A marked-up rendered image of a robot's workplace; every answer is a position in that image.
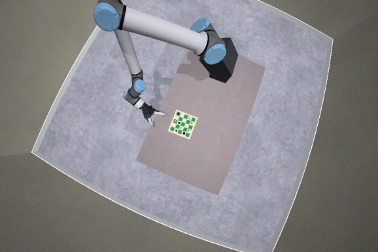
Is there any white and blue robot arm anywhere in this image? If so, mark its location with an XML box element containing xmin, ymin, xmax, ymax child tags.
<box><xmin>94</xmin><ymin>0</ymin><xmax>226</xmax><ymax>109</ymax></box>

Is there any green and cream chessboard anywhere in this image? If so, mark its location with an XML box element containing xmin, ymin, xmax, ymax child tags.
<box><xmin>168</xmin><ymin>110</ymin><xmax>198</xmax><ymax>139</ymax></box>

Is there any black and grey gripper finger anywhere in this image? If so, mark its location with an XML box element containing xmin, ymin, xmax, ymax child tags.
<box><xmin>147</xmin><ymin>117</ymin><xmax>154</xmax><ymax>127</ymax></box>
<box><xmin>151</xmin><ymin>109</ymin><xmax>166</xmax><ymax>115</ymax></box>

